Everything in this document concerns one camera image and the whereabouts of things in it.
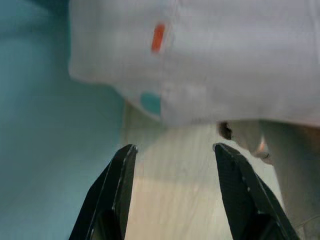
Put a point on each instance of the pink pillow with coloured dots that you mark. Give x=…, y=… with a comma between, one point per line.
x=225, y=62

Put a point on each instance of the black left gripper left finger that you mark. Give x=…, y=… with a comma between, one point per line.
x=107, y=200

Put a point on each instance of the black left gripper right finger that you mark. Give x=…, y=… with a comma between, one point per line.
x=250, y=205

